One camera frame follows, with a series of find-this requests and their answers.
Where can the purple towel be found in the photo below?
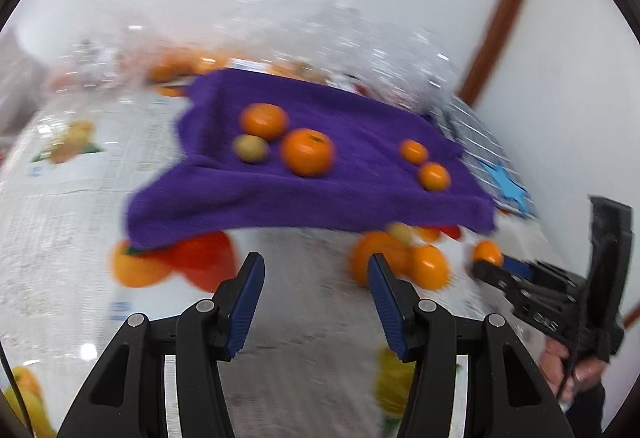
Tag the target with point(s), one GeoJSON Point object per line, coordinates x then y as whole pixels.
{"type": "Point", "coordinates": [350, 198]}

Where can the person's right forearm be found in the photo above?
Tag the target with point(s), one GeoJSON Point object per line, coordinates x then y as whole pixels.
{"type": "Point", "coordinates": [587, 410]}

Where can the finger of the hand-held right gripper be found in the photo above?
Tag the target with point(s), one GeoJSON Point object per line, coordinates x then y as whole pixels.
{"type": "Point", "coordinates": [497, 280]}
{"type": "Point", "coordinates": [516, 265]}

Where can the large orange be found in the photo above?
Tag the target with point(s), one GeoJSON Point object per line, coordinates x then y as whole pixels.
{"type": "Point", "coordinates": [307, 152]}
{"type": "Point", "coordinates": [263, 120]}

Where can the small orange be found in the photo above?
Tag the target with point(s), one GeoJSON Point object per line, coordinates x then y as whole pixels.
{"type": "Point", "coordinates": [434, 176]}
{"type": "Point", "coordinates": [413, 151]}
{"type": "Point", "coordinates": [487, 252]}

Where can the clear bag of oranges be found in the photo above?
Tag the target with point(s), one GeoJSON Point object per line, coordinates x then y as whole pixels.
{"type": "Point", "coordinates": [172, 68]}

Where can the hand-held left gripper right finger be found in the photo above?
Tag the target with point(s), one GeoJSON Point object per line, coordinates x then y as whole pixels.
{"type": "Point", "coordinates": [392, 308]}

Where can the grey checked cushion blue star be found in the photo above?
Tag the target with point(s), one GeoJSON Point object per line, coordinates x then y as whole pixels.
{"type": "Point", "coordinates": [480, 138]}

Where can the brown wooden door frame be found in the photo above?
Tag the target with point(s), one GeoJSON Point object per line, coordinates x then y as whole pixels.
{"type": "Point", "coordinates": [500, 18]}

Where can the fruit-print tablecloth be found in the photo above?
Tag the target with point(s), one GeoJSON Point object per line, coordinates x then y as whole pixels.
{"type": "Point", "coordinates": [75, 198]}

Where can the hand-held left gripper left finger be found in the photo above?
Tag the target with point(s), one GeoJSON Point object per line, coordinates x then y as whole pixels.
{"type": "Point", "coordinates": [245, 308]}

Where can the crumpled clear plastic bag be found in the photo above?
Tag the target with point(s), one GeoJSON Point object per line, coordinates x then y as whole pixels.
{"type": "Point", "coordinates": [285, 33]}

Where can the row of oranges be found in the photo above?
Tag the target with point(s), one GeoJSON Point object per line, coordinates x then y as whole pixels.
{"type": "Point", "coordinates": [427, 268]}

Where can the small red fruit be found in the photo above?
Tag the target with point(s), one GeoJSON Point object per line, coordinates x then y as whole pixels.
{"type": "Point", "coordinates": [451, 232]}

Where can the small yellow-green fruit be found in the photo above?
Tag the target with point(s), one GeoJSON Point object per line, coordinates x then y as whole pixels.
{"type": "Point", "coordinates": [250, 148]}
{"type": "Point", "coordinates": [400, 233]}

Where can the clear bag of red fruits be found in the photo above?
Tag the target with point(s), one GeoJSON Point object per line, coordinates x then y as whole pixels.
{"type": "Point", "coordinates": [395, 63]}

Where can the person's right hand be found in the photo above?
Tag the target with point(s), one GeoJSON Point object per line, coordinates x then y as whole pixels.
{"type": "Point", "coordinates": [585, 370]}

